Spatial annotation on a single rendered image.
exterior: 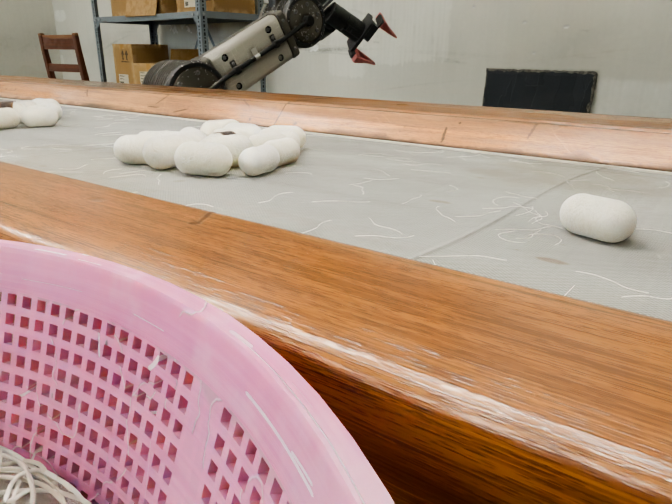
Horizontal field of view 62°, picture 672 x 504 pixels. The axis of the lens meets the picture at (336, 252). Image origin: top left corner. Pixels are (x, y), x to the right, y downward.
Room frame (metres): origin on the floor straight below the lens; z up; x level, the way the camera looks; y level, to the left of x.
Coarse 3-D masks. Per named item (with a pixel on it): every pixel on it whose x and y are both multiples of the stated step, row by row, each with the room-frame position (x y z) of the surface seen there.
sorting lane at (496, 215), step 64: (64, 128) 0.56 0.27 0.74; (128, 128) 0.57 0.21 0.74; (192, 192) 0.30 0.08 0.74; (256, 192) 0.30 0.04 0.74; (320, 192) 0.31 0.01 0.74; (384, 192) 0.31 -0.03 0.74; (448, 192) 0.31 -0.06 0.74; (512, 192) 0.31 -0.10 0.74; (576, 192) 0.31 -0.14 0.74; (640, 192) 0.31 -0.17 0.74; (448, 256) 0.20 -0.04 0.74; (512, 256) 0.20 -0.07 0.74; (576, 256) 0.21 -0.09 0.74; (640, 256) 0.21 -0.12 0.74
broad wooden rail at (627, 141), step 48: (0, 96) 0.90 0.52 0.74; (48, 96) 0.83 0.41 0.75; (96, 96) 0.77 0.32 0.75; (144, 96) 0.72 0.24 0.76; (192, 96) 0.67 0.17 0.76; (240, 96) 0.65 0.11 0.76; (288, 96) 0.66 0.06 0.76; (432, 144) 0.47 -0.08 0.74; (480, 144) 0.45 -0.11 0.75; (528, 144) 0.43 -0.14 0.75; (576, 144) 0.41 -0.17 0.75; (624, 144) 0.40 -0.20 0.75
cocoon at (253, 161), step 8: (264, 144) 0.36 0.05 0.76; (248, 152) 0.34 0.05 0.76; (256, 152) 0.34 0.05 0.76; (264, 152) 0.35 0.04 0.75; (272, 152) 0.35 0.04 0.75; (240, 160) 0.34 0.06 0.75; (248, 160) 0.34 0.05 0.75; (256, 160) 0.34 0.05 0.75; (264, 160) 0.34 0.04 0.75; (272, 160) 0.35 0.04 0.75; (240, 168) 0.34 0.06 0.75; (248, 168) 0.34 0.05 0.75; (256, 168) 0.34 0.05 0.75; (264, 168) 0.34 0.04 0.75; (272, 168) 0.35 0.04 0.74
